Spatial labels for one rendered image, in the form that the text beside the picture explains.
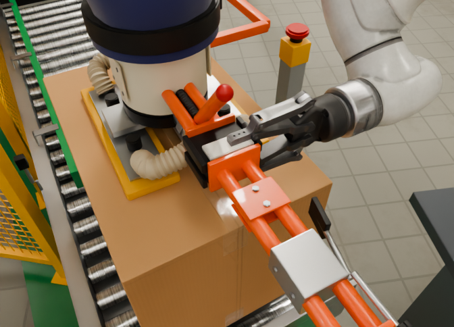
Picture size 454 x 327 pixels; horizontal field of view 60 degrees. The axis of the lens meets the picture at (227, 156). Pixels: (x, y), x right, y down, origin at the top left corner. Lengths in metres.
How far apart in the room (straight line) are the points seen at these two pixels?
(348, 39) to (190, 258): 0.45
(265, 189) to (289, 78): 0.79
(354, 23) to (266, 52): 2.38
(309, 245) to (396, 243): 1.58
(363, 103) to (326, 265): 0.29
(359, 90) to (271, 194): 0.24
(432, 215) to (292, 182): 0.56
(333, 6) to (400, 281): 1.45
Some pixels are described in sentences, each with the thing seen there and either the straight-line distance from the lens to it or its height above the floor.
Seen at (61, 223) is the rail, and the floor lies 0.59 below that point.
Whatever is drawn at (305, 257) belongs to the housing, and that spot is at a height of 1.22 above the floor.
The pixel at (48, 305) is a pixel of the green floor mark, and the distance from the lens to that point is 1.91.
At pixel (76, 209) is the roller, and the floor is 0.54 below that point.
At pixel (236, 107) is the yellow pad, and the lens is 0.84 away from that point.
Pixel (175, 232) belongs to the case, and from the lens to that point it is 0.66.
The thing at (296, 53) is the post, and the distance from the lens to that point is 1.23.
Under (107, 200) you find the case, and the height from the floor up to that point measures 1.07.
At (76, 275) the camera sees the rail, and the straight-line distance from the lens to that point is 1.23.
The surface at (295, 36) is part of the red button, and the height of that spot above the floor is 1.03.
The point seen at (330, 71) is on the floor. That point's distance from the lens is 2.94.
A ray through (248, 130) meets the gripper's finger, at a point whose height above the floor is 1.24.
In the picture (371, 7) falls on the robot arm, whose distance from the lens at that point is 0.70.
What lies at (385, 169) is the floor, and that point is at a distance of 2.33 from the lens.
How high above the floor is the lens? 1.63
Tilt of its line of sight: 47 degrees down
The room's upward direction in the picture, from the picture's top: straight up
